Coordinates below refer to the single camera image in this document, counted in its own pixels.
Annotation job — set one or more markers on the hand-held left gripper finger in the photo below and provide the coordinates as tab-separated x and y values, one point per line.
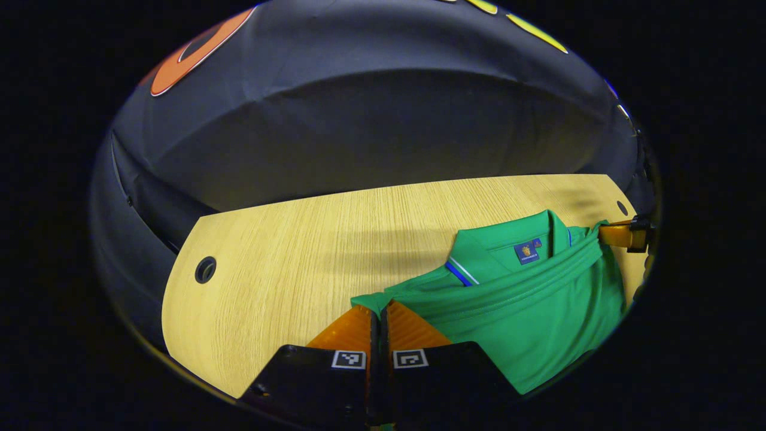
387	383
372	383

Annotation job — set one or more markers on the green T-shirt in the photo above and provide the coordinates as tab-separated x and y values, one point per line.
538	299

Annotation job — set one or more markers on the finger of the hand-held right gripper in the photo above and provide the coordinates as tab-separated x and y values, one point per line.
616	234

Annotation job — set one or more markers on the black backdrop cloth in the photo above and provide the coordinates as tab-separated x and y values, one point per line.
359	120

